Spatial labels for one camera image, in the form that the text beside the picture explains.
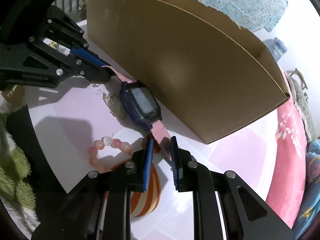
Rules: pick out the brown cardboard box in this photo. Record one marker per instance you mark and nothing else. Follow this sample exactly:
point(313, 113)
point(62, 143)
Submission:
point(212, 74)

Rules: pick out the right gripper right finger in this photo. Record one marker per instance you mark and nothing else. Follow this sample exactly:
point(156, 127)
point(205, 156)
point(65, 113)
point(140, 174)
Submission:
point(224, 205)

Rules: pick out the green fuzzy rug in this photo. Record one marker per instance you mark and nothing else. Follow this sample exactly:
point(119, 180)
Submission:
point(15, 168)

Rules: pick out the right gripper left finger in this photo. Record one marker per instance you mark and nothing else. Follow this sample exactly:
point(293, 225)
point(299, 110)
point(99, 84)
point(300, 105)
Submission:
point(99, 206)

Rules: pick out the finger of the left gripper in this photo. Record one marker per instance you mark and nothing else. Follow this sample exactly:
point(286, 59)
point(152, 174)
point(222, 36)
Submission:
point(27, 64)
point(87, 56)

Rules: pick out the gold butterfly earring cluster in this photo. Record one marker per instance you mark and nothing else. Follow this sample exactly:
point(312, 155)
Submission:
point(112, 101)

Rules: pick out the grey fuzzy blanket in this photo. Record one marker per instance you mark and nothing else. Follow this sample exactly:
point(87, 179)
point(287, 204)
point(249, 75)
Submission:
point(302, 106)

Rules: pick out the pink floral blanket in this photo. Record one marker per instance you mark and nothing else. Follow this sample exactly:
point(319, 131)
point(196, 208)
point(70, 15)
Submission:
point(288, 182)

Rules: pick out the pink strap digital watch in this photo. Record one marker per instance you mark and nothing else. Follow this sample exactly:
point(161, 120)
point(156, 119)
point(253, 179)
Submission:
point(142, 109)

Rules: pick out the wooden chair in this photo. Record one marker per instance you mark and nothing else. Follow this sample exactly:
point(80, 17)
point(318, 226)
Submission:
point(299, 78)

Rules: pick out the blue patterned quilt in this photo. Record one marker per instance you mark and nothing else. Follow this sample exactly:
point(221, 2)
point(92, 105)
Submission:
point(309, 208)

